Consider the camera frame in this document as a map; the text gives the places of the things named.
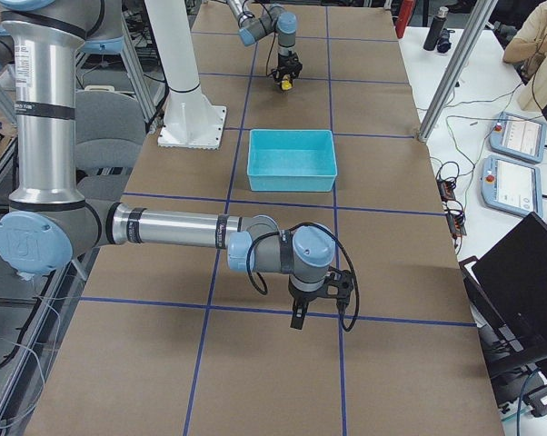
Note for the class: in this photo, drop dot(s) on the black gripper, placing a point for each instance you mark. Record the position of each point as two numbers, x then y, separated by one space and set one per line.
304 294
286 61

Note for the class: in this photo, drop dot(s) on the yellow beetle toy car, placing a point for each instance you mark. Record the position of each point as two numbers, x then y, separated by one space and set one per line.
286 85

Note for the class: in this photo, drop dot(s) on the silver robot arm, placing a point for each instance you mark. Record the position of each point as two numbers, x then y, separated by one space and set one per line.
277 21
50 222

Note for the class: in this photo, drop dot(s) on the turquoise plastic bin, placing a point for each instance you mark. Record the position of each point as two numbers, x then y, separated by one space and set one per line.
291 160

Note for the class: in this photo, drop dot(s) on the black water bottle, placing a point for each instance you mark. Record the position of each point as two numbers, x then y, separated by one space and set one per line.
435 29

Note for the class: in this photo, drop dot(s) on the beige office chair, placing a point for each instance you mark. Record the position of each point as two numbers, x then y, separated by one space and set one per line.
109 135

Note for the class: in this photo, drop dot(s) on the black laptop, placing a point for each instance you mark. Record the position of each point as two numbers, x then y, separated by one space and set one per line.
513 275

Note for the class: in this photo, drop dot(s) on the upper teach pendant tablet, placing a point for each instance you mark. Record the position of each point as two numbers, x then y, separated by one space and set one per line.
519 137

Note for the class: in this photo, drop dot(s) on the teach pendant tablet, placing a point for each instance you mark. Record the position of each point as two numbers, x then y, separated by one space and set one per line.
519 137
511 187

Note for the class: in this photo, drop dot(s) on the lower teach pendant tablet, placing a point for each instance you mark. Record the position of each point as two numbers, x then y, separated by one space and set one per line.
511 187

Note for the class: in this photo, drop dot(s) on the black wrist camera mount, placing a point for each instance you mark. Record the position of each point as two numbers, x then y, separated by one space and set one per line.
340 285

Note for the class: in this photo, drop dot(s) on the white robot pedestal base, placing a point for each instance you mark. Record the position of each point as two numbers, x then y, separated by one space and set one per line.
190 120

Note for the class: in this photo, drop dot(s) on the aluminium frame post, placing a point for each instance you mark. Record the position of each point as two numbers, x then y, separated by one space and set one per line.
461 54

